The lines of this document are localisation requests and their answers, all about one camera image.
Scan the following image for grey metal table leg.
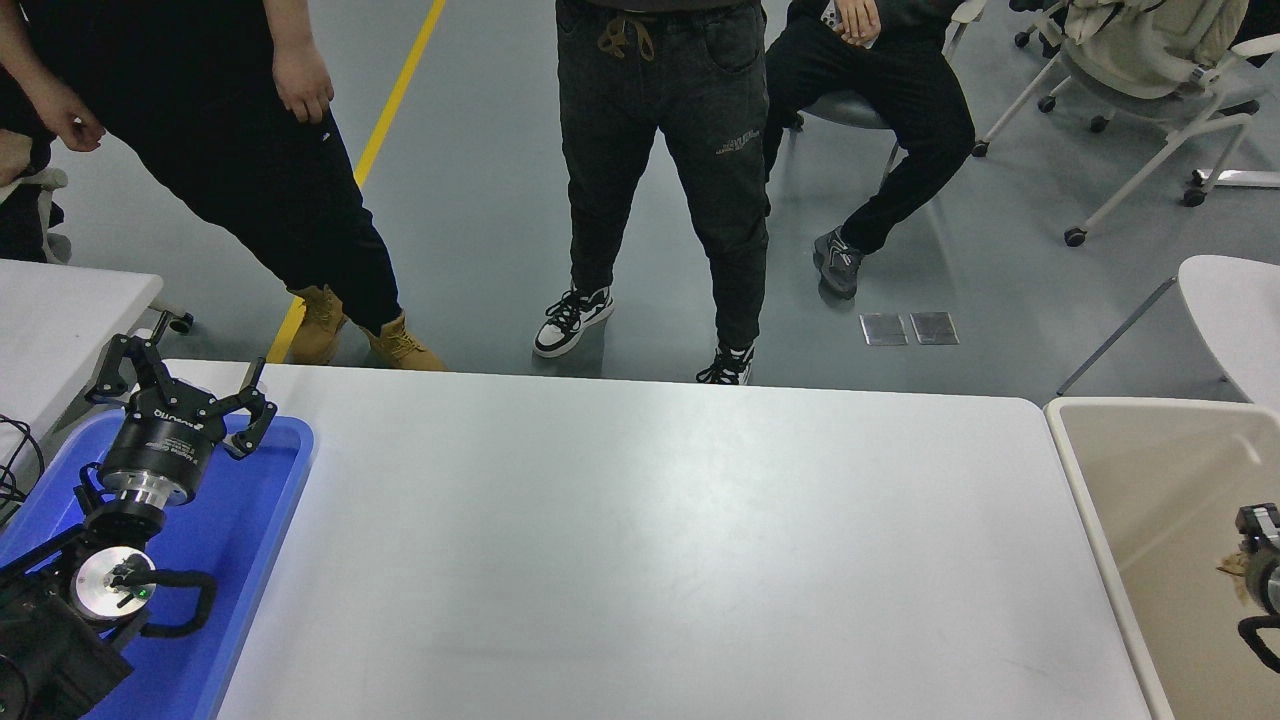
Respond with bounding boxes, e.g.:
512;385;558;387
1055;277;1178;397

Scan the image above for person's right hand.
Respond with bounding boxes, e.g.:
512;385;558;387
30;75;107;153

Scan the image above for blue plastic tray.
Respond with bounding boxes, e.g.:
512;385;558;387
0;408;316;720

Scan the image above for white round table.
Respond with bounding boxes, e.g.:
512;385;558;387
1177;253;1280;411

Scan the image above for grey wheeled stool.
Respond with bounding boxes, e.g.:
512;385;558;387
785;88;906;186

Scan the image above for white wheeled office chair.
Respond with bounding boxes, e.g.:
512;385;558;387
970;0;1280;248

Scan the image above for person's left hand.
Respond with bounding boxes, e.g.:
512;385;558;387
271;45;336;125

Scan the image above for large pale plastic bin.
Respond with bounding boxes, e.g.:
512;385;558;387
1043;397;1280;720

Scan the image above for beige coat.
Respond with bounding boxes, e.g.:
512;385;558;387
1060;0;1251;101

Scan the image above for black cable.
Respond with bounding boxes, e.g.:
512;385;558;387
0;415;46;526

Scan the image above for person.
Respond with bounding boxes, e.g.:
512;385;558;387
0;70;56;186
752;0;976;301
533;0;771;387
0;0;448;373

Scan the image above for person's hand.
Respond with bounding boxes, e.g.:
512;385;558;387
838;0;883;49

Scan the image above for white chair base leg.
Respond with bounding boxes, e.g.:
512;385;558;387
1182;165;1280;208

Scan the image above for white rectangular side table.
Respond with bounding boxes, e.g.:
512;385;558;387
0;258;194;466

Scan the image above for grey office chair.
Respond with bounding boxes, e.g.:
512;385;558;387
0;165;71;266

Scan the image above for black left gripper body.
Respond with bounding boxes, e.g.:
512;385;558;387
100;385;223;491

